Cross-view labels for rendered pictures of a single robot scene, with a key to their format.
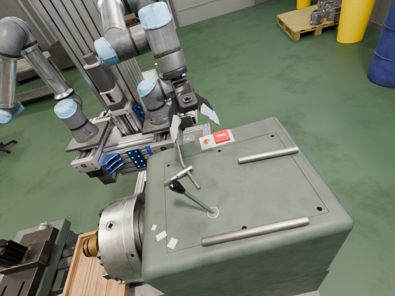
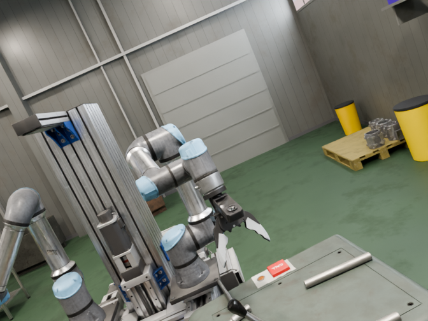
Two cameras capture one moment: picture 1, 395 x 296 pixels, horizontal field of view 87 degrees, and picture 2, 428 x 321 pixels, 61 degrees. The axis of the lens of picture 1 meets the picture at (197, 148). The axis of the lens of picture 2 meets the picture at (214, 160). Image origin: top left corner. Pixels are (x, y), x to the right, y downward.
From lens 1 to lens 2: 44 cm
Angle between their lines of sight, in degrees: 34
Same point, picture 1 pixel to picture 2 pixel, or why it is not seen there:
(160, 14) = (198, 146)
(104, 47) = (146, 183)
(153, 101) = (183, 253)
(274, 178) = (352, 290)
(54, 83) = (55, 254)
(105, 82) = (121, 241)
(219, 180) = (287, 311)
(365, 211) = not seen: outside the picture
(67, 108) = (71, 283)
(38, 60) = (43, 228)
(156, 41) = (196, 167)
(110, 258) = not seen: outside the picture
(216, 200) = not seen: outside the picture
